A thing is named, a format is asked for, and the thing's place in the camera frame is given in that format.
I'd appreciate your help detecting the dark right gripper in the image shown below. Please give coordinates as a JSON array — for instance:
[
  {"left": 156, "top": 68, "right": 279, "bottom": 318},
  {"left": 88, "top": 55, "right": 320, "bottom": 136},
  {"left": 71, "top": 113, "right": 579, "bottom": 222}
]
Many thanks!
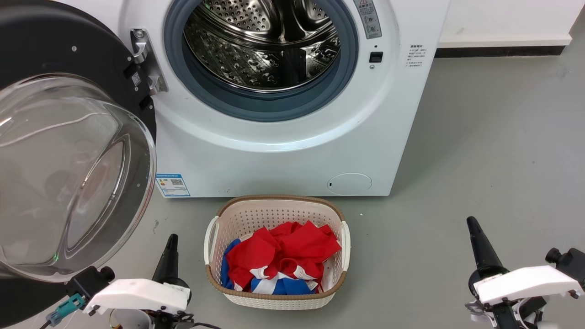
[{"left": 465, "top": 216, "right": 560, "bottom": 329}]

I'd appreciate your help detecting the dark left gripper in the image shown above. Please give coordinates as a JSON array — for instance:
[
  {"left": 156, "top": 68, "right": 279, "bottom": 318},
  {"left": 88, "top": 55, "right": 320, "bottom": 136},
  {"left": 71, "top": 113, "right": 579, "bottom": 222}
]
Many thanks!
[{"left": 109, "top": 234, "right": 195, "bottom": 329}]

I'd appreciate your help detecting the black round glass washer door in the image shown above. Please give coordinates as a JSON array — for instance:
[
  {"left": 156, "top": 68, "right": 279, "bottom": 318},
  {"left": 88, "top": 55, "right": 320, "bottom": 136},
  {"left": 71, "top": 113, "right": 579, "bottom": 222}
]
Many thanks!
[{"left": 0, "top": 0, "right": 158, "bottom": 328}]

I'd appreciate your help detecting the white front-loading washing machine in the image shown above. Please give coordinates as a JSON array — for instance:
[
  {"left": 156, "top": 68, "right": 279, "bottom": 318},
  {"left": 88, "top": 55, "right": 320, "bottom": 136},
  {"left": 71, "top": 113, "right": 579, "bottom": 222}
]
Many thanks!
[{"left": 55, "top": 0, "right": 452, "bottom": 198}]

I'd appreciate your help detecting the metal door hinge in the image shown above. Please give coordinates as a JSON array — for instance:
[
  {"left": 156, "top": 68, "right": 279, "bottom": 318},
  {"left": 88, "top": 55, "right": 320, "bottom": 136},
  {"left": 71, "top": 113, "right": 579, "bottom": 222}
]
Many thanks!
[{"left": 130, "top": 28, "right": 169, "bottom": 96}]

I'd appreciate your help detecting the blue energy label sticker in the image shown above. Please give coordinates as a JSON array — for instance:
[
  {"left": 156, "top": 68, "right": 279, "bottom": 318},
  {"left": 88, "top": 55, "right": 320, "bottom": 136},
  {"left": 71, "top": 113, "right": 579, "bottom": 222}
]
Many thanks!
[{"left": 155, "top": 173, "right": 191, "bottom": 197}]

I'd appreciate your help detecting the blue and white garment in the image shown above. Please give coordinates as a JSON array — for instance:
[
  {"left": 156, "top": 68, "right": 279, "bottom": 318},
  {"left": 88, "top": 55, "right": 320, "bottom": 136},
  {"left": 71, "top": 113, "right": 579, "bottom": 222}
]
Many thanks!
[{"left": 221, "top": 239, "right": 319, "bottom": 295}]

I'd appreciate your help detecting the cream plastic laundry basket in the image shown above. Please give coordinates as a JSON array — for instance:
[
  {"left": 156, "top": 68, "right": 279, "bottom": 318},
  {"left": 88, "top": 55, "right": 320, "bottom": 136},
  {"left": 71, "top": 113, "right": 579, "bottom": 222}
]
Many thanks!
[{"left": 203, "top": 195, "right": 352, "bottom": 311}]

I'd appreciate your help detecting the red garment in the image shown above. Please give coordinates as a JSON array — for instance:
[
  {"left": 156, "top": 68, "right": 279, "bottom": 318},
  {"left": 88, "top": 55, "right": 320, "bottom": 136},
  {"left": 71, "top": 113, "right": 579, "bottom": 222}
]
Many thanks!
[{"left": 226, "top": 221, "right": 342, "bottom": 291}]

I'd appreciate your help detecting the round white filter cover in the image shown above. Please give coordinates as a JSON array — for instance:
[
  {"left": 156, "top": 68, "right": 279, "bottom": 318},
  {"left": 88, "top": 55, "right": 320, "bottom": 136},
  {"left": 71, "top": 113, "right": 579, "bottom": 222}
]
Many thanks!
[{"left": 327, "top": 173, "right": 373, "bottom": 196}]

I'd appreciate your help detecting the steel perforated washer drum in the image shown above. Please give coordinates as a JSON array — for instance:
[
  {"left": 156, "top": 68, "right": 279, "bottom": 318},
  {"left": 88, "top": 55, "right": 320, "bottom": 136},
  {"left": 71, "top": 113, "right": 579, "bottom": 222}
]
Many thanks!
[{"left": 184, "top": 0, "right": 342, "bottom": 93}]

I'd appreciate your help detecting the grey warning sticker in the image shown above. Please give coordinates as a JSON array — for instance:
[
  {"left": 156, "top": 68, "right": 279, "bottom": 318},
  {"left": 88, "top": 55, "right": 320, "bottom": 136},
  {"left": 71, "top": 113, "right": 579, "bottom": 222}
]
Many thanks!
[{"left": 353, "top": 0, "right": 383, "bottom": 40}]

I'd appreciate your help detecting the teal cable connector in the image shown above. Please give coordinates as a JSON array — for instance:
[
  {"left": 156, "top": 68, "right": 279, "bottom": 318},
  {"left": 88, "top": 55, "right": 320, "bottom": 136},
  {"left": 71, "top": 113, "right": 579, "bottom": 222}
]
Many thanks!
[{"left": 45, "top": 293, "right": 86, "bottom": 326}]

